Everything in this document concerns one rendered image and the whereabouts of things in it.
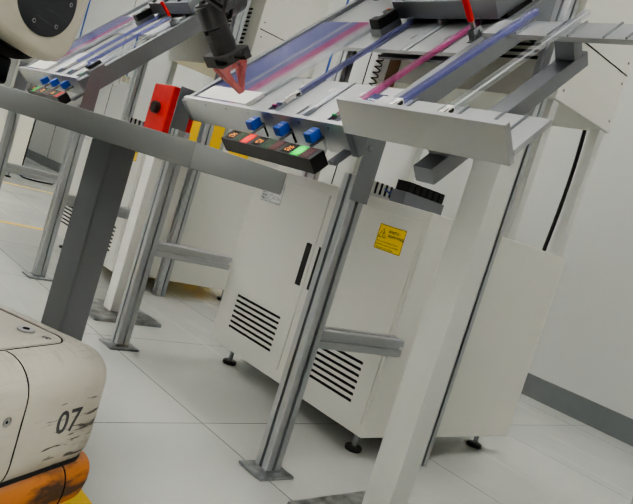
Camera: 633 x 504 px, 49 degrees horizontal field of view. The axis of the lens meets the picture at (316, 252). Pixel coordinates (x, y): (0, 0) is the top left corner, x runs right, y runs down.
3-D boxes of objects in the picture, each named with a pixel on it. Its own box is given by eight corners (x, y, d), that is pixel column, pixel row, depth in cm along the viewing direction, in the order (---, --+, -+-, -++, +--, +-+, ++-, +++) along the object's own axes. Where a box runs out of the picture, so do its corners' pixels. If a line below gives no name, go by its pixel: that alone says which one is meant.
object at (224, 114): (352, 156, 142) (342, 125, 139) (193, 120, 191) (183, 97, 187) (356, 153, 143) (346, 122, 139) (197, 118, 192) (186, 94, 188)
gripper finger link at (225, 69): (241, 84, 161) (226, 46, 157) (258, 86, 156) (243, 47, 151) (219, 98, 158) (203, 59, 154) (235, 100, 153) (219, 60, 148)
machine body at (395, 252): (351, 462, 164) (432, 212, 160) (203, 355, 216) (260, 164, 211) (500, 455, 208) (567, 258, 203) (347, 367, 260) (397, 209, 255)
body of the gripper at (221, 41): (227, 52, 157) (215, 20, 154) (252, 53, 150) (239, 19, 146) (205, 64, 155) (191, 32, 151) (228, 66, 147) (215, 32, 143)
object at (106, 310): (94, 320, 217) (163, 79, 211) (66, 297, 235) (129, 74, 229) (160, 328, 233) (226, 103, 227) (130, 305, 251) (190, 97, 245)
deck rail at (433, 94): (358, 158, 141) (350, 131, 138) (352, 156, 142) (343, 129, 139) (558, 14, 171) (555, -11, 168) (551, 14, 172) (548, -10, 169)
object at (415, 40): (468, 73, 158) (464, 52, 156) (294, 59, 207) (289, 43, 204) (551, 14, 172) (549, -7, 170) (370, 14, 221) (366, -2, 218)
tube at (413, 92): (373, 124, 117) (372, 116, 116) (367, 123, 118) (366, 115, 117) (539, 14, 141) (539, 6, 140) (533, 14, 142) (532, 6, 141)
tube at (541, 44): (424, 134, 109) (423, 127, 109) (417, 132, 110) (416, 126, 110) (590, 15, 133) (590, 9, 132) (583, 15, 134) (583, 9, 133)
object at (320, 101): (353, 142, 142) (348, 128, 140) (193, 110, 190) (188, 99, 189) (414, 99, 150) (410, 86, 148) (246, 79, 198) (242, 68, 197)
